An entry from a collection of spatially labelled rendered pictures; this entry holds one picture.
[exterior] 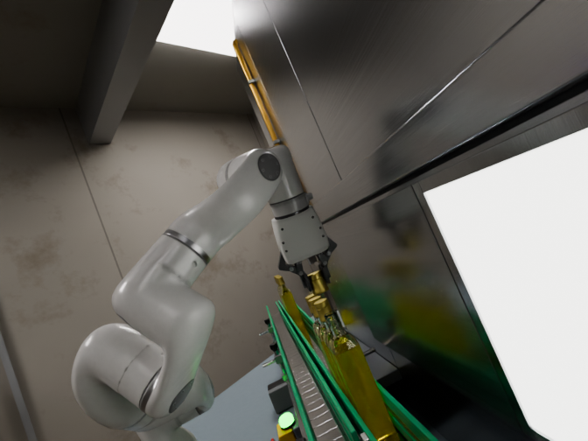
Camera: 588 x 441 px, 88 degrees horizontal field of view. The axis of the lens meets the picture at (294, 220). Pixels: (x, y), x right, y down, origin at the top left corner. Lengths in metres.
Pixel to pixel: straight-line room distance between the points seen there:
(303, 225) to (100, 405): 0.44
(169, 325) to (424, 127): 0.39
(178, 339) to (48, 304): 2.84
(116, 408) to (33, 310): 2.67
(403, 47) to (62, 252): 3.17
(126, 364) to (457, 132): 0.51
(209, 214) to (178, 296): 0.12
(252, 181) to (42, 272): 2.91
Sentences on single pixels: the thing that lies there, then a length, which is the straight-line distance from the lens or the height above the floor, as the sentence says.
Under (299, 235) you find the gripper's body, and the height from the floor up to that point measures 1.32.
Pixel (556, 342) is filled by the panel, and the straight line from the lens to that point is 0.40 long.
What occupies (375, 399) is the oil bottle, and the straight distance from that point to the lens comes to 0.73.
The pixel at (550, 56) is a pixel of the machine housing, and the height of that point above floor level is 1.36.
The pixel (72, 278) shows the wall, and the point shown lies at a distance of 3.30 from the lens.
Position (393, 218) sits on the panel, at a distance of 0.51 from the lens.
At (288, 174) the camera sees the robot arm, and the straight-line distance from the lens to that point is 0.59.
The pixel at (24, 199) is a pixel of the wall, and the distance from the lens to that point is 3.48.
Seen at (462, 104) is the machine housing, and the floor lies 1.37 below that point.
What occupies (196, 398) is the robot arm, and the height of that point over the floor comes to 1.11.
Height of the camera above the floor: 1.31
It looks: 4 degrees up
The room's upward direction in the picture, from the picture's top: 23 degrees counter-clockwise
